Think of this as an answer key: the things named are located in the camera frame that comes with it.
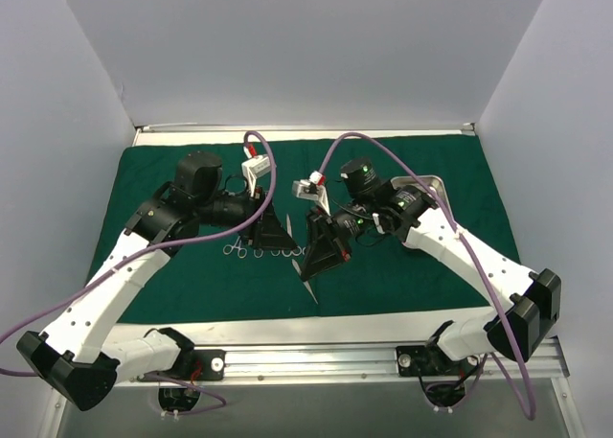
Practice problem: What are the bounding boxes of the steel tweezers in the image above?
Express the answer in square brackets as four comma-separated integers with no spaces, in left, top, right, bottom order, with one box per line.
[291,259,319,305]

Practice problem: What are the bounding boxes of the dark green surgical cloth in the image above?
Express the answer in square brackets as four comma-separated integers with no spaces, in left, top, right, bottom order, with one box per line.
[83,133,523,324]

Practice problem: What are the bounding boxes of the steel instrument tray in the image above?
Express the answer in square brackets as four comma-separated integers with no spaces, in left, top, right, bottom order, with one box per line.
[391,175,449,206]

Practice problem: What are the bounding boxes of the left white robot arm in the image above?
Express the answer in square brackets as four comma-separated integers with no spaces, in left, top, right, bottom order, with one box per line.
[16,150,296,411]

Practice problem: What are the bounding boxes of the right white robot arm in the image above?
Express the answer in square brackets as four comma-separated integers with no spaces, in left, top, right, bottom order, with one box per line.
[298,184,561,374]

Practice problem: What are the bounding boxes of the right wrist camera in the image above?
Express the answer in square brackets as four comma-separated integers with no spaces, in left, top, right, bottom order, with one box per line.
[291,158,384,217]

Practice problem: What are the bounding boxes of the rear aluminium rail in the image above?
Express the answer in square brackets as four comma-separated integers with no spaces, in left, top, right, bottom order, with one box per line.
[137,123,197,133]

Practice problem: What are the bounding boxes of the front aluminium rail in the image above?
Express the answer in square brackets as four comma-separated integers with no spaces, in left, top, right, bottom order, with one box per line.
[99,328,569,386]

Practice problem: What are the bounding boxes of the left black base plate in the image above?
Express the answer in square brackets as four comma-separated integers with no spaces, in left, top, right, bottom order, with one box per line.
[178,349,226,381]

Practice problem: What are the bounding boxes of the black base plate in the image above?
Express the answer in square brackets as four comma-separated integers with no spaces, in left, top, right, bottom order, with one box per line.
[178,349,226,381]
[395,345,480,378]

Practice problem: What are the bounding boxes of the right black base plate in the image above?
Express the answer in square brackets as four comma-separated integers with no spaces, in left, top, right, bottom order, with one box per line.
[395,345,480,378]

